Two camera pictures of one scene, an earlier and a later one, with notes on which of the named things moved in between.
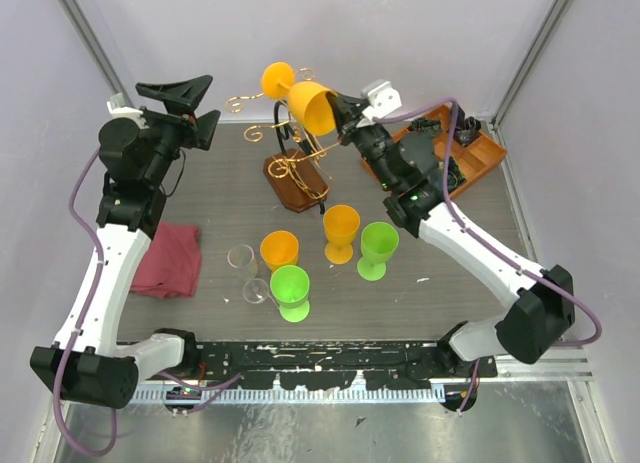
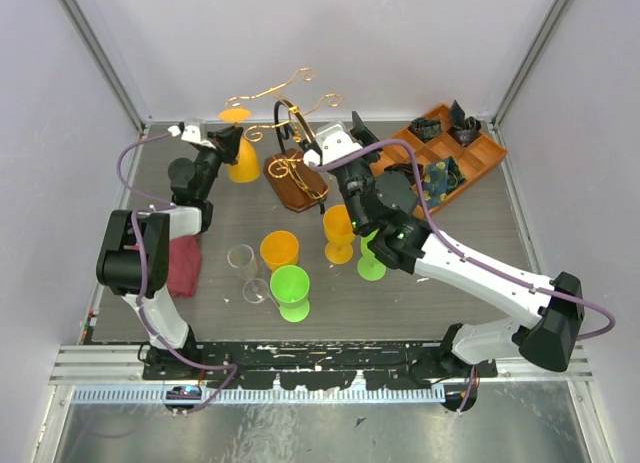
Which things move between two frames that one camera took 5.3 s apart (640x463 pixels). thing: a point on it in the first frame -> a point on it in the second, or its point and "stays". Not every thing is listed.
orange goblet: (308, 102) -> (246, 169)
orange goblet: (279, 248) stays
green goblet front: (290, 287) stays
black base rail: (313, 366) stays
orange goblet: (341, 225) stays
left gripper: (182, 98) -> (227, 142)
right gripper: (346, 108) -> (360, 131)
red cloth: (171, 265) stays
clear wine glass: (242, 257) stays
